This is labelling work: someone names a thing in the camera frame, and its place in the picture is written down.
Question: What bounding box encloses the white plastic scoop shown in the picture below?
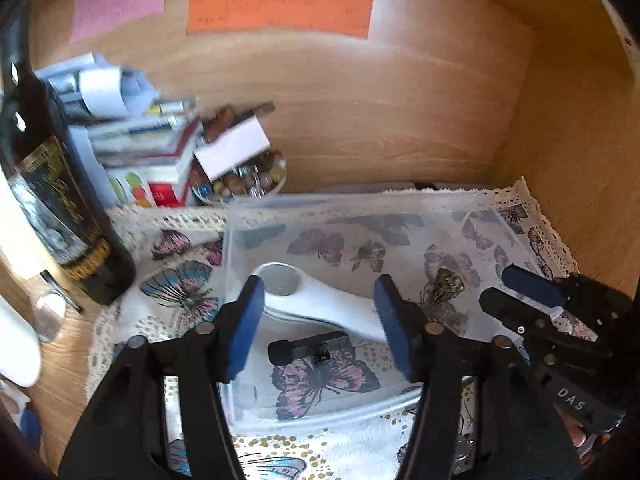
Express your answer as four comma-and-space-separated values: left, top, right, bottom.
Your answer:
248, 261, 396, 341

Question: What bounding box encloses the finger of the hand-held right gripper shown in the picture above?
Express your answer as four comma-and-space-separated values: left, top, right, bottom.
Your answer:
501, 264, 568, 311
478, 287, 551, 343

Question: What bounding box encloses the small patterned thimble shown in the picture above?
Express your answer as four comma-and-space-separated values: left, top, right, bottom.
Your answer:
432, 268, 466, 303

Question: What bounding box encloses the white rounded object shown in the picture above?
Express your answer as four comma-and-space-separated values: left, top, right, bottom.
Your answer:
0, 170, 43, 388

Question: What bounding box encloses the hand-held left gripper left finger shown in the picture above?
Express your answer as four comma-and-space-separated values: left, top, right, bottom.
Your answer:
57, 275, 266, 480

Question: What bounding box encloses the small clear drinking glass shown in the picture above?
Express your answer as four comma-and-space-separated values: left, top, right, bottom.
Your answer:
34, 270, 83, 343

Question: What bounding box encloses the butterfly print lace tablecloth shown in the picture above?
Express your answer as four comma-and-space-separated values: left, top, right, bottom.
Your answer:
85, 177, 581, 480

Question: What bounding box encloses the small black clip device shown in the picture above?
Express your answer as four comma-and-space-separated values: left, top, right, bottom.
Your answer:
267, 331, 353, 367

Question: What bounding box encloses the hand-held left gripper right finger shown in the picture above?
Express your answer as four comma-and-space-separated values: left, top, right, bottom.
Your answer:
374, 274, 531, 480

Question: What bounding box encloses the person's right hand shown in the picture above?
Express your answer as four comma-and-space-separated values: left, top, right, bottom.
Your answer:
562, 405, 608, 461

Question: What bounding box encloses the stack of books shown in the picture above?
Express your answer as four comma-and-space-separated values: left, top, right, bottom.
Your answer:
67, 95, 203, 208

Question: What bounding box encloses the white paper card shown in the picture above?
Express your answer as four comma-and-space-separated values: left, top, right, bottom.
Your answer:
194, 117, 268, 181

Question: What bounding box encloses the clear plastic container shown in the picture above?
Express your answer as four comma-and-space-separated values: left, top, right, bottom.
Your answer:
220, 192, 551, 423

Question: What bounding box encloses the pile of loose papers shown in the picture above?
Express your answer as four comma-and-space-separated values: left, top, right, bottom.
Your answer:
35, 52, 161, 126

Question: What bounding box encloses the bowl of beads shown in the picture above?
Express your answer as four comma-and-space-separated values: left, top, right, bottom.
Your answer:
190, 102, 288, 206

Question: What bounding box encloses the orange paper note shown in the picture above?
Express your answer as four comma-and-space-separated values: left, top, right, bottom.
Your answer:
186, 0, 376, 40

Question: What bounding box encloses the dark glass bottle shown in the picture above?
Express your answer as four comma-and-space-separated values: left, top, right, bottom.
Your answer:
0, 5, 137, 306

